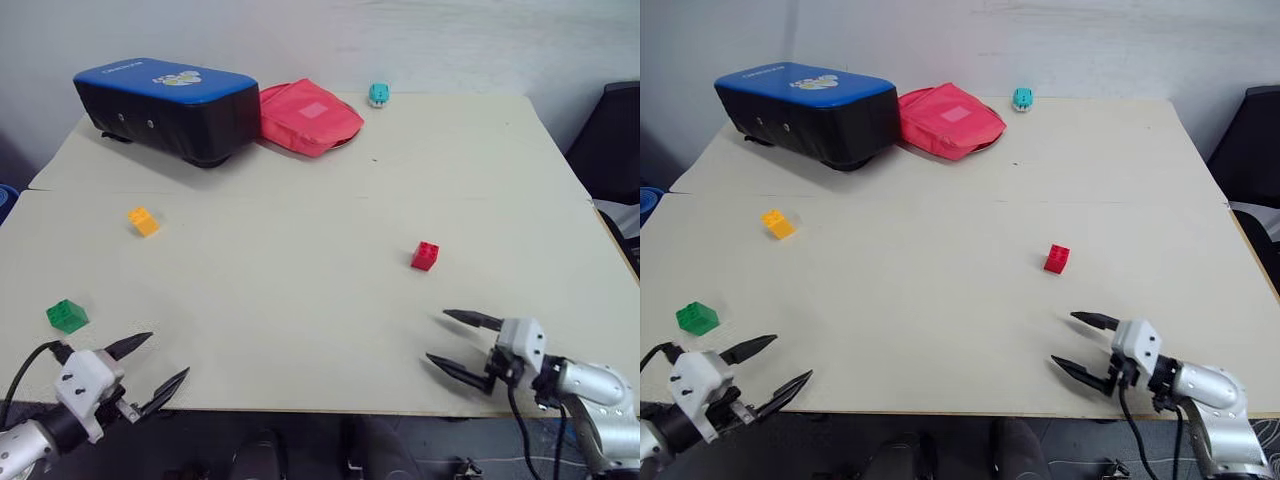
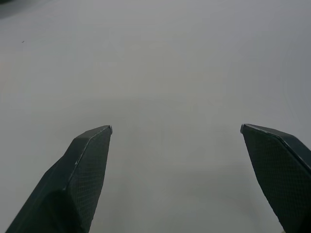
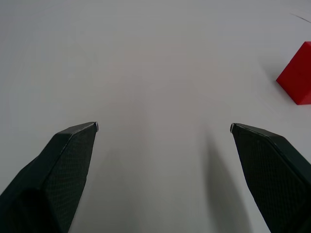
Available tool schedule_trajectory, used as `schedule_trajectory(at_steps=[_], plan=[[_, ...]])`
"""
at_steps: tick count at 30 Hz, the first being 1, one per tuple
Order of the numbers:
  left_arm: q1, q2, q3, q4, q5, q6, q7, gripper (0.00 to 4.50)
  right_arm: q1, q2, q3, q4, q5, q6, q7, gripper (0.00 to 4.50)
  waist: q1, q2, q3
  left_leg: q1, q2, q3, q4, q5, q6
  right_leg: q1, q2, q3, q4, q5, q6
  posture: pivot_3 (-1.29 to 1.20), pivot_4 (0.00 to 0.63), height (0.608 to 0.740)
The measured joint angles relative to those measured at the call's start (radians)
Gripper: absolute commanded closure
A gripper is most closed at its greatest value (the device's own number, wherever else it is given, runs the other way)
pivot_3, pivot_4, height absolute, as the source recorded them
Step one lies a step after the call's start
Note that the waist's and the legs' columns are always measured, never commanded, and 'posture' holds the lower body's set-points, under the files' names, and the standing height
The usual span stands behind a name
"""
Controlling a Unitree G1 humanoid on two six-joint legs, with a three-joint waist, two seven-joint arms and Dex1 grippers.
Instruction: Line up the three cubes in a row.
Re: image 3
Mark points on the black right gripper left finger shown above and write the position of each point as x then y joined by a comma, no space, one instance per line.
56,174

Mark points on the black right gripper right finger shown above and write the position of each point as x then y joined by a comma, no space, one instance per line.
274,174

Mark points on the red cube block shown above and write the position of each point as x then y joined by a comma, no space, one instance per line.
297,75

